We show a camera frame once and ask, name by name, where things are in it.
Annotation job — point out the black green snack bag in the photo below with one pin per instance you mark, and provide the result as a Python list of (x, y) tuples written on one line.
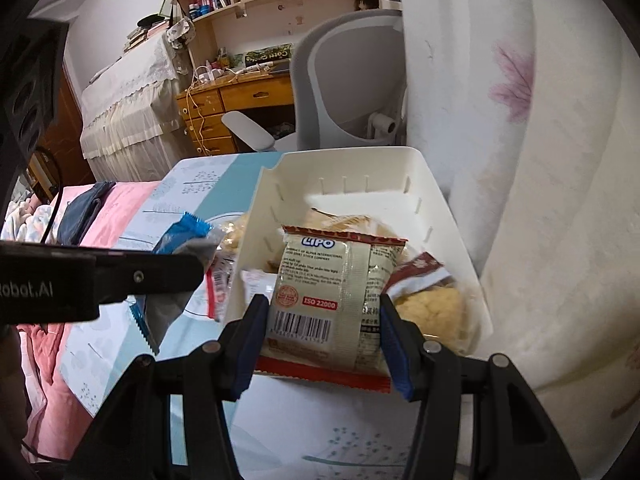
[(267, 52)]

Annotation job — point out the cream biscuit packet red ends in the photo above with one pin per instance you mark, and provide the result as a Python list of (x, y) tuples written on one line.
[(320, 290)]

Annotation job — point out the white plastic storage bin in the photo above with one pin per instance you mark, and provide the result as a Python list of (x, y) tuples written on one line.
[(350, 195)]

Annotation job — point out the grey office chair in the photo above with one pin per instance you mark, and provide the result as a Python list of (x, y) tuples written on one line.
[(340, 85)]

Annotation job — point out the red white snack packet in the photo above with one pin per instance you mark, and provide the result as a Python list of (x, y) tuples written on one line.
[(417, 272)]

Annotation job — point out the white snack wrapper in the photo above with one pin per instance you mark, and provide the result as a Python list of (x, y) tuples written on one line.
[(256, 287)]

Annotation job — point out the wooden desk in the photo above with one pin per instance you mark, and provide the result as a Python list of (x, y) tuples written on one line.
[(250, 95)]

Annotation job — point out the white floral quilt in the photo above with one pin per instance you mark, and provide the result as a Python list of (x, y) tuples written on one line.
[(525, 210)]

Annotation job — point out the clear nut snack packet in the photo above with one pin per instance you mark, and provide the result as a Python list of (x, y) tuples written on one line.
[(232, 235)]

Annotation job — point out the blue foil snack packet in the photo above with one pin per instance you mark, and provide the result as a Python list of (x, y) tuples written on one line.
[(180, 230)]

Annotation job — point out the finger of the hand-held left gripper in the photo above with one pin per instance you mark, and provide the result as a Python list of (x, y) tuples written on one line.
[(150, 275)]

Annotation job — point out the stack of books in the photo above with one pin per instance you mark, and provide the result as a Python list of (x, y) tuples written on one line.
[(145, 35)]

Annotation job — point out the lace covered piano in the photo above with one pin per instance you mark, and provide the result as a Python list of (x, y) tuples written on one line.
[(130, 110)]

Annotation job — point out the dark blue jeans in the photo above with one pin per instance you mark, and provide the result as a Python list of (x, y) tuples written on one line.
[(80, 210)]

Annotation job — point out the wooden bookshelf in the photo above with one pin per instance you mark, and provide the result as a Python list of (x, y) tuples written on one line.
[(235, 0)]

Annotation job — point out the doll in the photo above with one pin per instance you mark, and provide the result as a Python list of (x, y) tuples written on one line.
[(367, 4)]

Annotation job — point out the grey foil snack packet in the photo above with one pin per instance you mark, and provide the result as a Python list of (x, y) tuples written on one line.
[(220, 290)]

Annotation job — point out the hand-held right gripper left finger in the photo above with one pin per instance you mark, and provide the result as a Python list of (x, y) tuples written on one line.
[(250, 350)]

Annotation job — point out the patterned fabric bag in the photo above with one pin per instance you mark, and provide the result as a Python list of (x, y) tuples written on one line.
[(177, 32)]

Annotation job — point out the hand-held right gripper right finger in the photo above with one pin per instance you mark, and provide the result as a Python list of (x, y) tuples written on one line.
[(397, 360)]

